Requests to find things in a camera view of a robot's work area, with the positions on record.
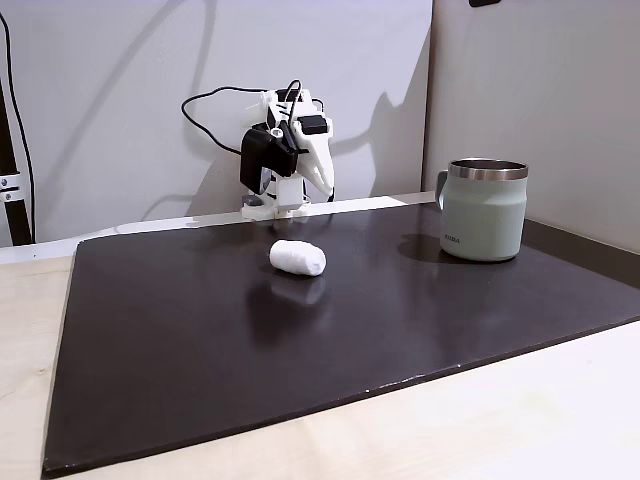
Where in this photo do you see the white gauze roll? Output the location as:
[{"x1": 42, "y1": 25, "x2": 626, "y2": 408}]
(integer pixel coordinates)
[{"x1": 269, "y1": 239, "x2": 327, "y2": 277}]

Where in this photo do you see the black table mat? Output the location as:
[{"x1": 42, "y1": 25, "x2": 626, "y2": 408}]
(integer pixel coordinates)
[{"x1": 41, "y1": 203, "x2": 640, "y2": 475}]

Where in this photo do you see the pale green steel-rimmed mug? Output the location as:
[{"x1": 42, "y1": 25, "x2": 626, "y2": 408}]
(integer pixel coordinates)
[{"x1": 435, "y1": 158, "x2": 530, "y2": 263}]

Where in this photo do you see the black stand pole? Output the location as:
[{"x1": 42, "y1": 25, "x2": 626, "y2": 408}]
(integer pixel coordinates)
[{"x1": 0, "y1": 78, "x2": 34, "y2": 247}]

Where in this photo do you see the black oval camera box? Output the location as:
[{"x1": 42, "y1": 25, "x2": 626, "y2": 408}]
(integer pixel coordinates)
[{"x1": 239, "y1": 127, "x2": 300, "y2": 194}]

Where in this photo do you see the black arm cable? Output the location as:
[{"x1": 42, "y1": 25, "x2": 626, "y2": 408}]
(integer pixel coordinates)
[{"x1": 180, "y1": 78, "x2": 336, "y2": 203}]

